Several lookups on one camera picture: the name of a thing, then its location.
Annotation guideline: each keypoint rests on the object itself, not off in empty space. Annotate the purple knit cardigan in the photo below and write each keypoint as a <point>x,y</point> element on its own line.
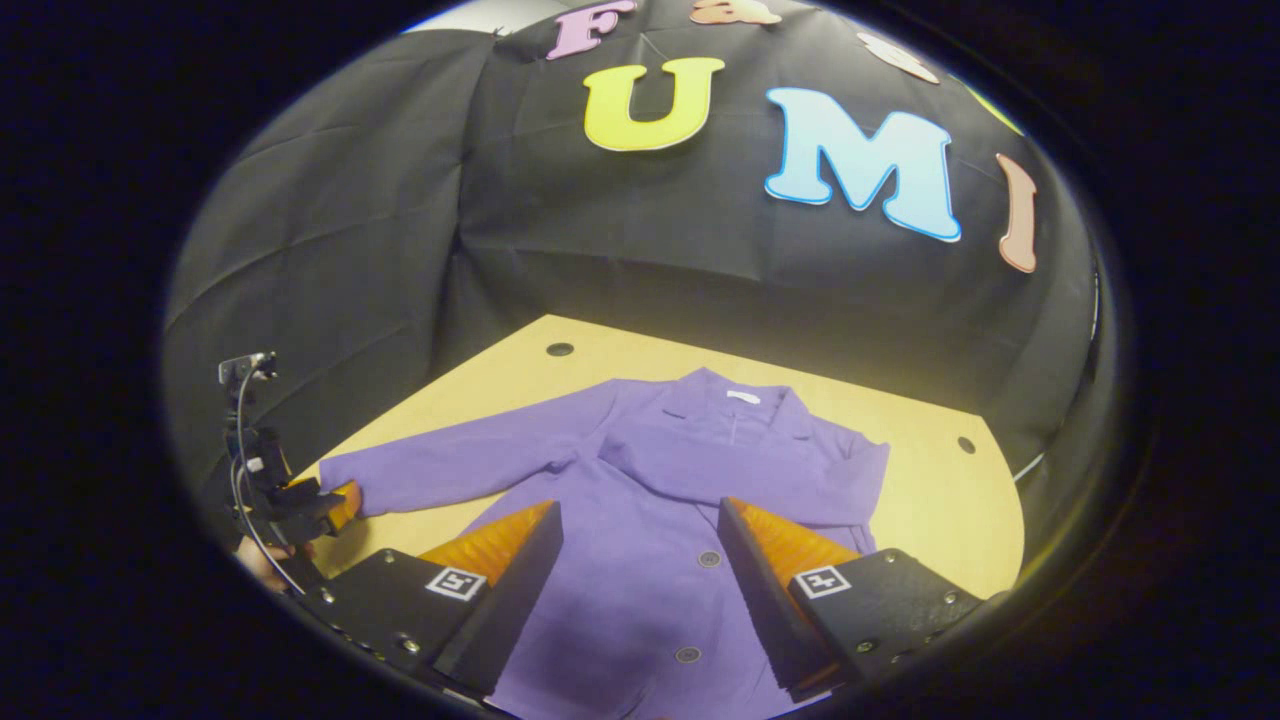
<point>650,600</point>

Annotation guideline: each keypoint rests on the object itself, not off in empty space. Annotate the black backdrop cloth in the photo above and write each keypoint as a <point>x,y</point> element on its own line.
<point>400,230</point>

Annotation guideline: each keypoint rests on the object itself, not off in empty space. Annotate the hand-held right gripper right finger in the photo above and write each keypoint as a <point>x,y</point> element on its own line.
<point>765,610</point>

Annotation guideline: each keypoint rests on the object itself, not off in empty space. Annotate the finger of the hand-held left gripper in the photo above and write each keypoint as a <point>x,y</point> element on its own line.
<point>346,505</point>

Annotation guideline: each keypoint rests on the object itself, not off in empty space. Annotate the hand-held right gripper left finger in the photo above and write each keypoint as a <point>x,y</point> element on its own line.
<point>510,610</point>

